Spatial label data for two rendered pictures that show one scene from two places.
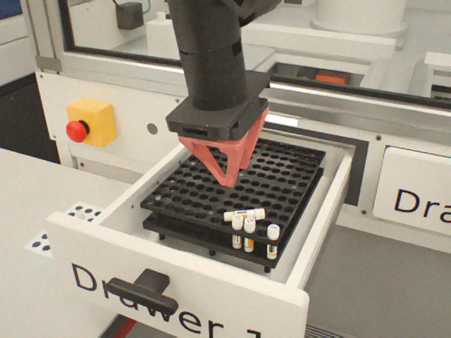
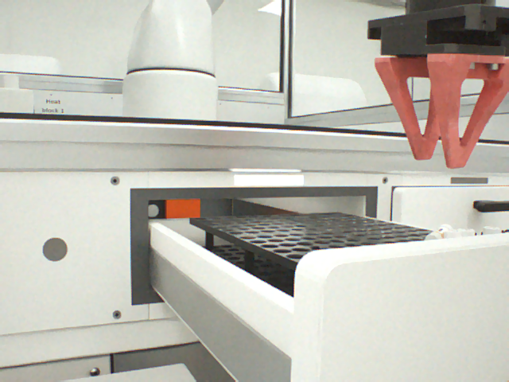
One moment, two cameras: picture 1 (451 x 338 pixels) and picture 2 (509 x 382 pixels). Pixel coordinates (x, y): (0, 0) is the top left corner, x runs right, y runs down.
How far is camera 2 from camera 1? 0.51 m
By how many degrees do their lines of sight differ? 54
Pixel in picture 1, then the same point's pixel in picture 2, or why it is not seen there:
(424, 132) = (420, 162)
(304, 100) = (311, 145)
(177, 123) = (492, 9)
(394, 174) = (412, 215)
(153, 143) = (55, 280)
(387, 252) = not seen: hidden behind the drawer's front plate
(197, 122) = not seen: outside the picture
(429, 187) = (438, 220)
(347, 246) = not seen: hidden behind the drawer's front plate
